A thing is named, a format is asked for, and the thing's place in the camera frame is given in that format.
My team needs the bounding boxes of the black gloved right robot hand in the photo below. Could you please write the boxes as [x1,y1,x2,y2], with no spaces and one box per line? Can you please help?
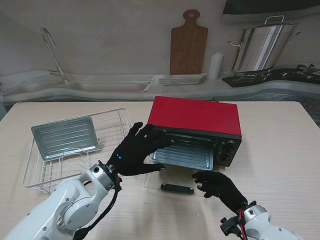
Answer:
[191,171,249,215]

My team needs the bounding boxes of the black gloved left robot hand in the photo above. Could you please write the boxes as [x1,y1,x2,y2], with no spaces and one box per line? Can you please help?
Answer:
[107,121,175,177]

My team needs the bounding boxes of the glass oven door black handle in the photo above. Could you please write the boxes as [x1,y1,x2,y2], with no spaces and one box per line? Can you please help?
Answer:
[144,159,211,198]

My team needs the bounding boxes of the ribbed metal baking tray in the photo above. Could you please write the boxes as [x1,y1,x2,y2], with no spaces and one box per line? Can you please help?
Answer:
[149,143,216,171]
[30,115,102,161]

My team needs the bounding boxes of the red black toaster oven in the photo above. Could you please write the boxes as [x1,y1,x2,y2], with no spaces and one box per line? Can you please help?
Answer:
[145,96,243,168]

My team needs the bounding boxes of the steel kitchen sink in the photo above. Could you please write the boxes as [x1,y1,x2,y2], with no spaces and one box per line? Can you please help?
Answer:
[57,81,153,94]

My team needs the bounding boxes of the stack of white plates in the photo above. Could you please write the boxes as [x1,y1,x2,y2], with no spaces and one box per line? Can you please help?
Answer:
[158,73,209,86]

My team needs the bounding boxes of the brown wooden cutting board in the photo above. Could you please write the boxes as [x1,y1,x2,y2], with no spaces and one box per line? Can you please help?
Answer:
[169,9,209,76]

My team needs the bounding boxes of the white paper towel roll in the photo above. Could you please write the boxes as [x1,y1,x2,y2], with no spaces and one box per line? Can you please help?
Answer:
[208,52,225,81]

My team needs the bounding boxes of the black gas stove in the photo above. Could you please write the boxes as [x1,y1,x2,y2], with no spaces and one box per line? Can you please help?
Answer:
[221,63,320,88]

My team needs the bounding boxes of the chrome kitchen faucet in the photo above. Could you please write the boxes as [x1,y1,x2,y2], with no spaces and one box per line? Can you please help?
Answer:
[40,26,70,85]

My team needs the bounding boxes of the stainless steel stock pot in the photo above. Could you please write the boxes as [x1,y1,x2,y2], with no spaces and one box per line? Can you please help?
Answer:
[227,15,302,73]

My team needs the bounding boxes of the range hood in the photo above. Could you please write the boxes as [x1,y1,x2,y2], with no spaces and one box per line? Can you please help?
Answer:
[221,0,320,17]

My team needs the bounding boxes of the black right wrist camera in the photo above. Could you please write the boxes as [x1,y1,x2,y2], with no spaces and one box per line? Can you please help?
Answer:
[219,216,242,236]

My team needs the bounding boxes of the red black right arm cable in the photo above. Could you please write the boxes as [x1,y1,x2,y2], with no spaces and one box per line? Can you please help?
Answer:
[237,208,249,240]

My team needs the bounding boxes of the red black arm cable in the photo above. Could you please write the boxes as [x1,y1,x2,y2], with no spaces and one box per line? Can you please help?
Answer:
[74,174,123,240]
[237,208,249,240]

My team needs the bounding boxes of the red black left arm cable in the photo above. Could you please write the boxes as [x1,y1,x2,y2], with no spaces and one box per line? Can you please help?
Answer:
[74,174,123,240]

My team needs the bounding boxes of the white wire dish rack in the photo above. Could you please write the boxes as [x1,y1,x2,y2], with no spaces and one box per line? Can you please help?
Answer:
[21,107,135,195]

